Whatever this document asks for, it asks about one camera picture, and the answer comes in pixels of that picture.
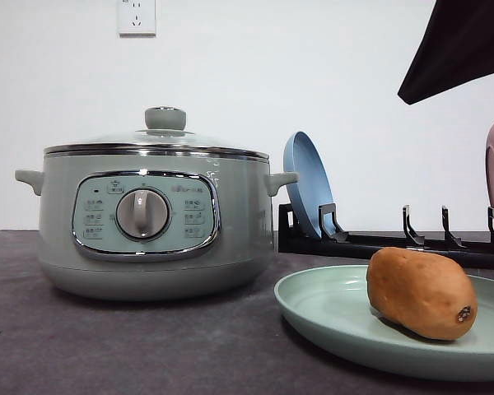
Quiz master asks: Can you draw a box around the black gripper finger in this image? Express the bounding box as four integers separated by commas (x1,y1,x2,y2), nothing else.
398,0,494,105

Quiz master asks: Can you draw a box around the brown potato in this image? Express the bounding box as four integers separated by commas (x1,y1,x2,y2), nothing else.
366,247,478,341

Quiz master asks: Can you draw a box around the green plate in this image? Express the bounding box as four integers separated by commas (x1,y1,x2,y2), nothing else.
274,246,494,381

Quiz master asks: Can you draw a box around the glass steamer lid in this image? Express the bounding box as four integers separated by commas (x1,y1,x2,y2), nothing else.
43,106,269,159

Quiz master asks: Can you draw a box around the blue plate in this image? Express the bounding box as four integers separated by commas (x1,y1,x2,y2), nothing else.
283,131,334,239

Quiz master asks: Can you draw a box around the black plate rack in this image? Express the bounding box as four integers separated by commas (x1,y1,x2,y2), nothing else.
278,203,494,270

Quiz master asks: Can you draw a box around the green electric steamer pot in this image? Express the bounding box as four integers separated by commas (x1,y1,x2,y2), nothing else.
15,146,300,300

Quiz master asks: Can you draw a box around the white wall socket left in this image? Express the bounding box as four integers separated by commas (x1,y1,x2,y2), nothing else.
117,0,157,39

